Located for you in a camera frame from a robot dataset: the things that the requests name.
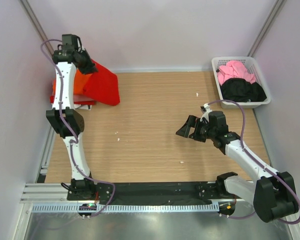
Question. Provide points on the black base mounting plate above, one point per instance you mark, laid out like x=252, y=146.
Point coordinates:
x=142, y=193

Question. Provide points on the aluminium rail frame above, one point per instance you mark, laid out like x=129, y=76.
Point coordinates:
x=40, y=192

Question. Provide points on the white plastic laundry basket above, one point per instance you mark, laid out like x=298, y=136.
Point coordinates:
x=252, y=68

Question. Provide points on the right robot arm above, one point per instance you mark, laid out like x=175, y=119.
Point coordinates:
x=271, y=193

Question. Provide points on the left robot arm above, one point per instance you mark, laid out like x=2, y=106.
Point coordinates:
x=66, y=121

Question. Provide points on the slotted white cable duct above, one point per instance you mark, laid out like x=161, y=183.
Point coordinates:
x=91, y=208

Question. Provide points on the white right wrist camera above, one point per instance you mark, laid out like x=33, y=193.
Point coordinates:
x=205, y=109

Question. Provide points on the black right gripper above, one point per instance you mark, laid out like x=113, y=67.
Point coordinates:
x=184, y=131

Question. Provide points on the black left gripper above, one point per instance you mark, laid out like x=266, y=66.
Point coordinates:
x=91, y=68

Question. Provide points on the black t shirt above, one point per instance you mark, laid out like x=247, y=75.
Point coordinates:
x=241, y=91

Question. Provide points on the folded red white t shirt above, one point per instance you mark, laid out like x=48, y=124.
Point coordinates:
x=85, y=105

